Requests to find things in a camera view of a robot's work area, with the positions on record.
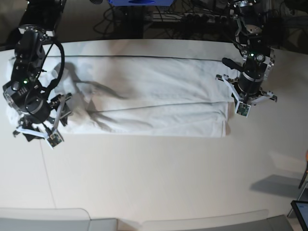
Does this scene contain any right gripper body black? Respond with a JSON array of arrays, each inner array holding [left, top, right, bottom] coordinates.
[[21, 95, 58, 124]]

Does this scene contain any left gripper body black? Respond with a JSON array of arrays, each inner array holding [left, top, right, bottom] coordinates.
[[238, 71, 264, 96]]

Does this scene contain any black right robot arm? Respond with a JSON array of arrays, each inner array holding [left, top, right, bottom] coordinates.
[[2, 0, 66, 124]]

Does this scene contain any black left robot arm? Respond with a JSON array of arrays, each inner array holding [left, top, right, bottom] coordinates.
[[222, 0, 275, 100]]

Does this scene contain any black tripod leg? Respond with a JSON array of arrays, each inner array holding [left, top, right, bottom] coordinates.
[[298, 152, 308, 189]]

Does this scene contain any grey chair left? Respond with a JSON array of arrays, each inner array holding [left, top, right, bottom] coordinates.
[[0, 208, 118, 231]]

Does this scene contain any blue box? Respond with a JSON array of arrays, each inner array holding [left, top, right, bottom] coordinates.
[[108, 0, 173, 6]]

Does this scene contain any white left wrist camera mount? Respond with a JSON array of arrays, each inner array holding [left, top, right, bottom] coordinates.
[[216, 75, 277, 117]]

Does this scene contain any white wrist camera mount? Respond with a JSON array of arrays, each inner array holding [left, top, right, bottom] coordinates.
[[13, 93, 72, 149], [216, 75, 277, 117]]

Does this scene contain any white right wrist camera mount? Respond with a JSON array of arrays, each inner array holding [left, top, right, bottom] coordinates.
[[13, 93, 72, 149]]

